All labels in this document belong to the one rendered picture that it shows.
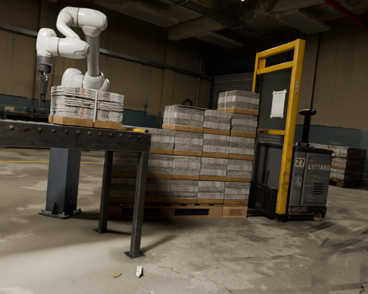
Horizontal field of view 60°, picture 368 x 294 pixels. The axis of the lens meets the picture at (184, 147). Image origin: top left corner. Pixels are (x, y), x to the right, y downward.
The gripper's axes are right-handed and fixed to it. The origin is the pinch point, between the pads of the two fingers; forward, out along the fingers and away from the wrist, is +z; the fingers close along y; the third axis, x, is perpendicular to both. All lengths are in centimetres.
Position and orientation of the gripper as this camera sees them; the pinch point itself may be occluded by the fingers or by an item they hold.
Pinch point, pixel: (42, 100)
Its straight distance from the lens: 206.5
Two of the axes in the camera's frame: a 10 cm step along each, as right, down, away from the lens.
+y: -6.2, -1.0, 7.8
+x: -7.8, -0.5, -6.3
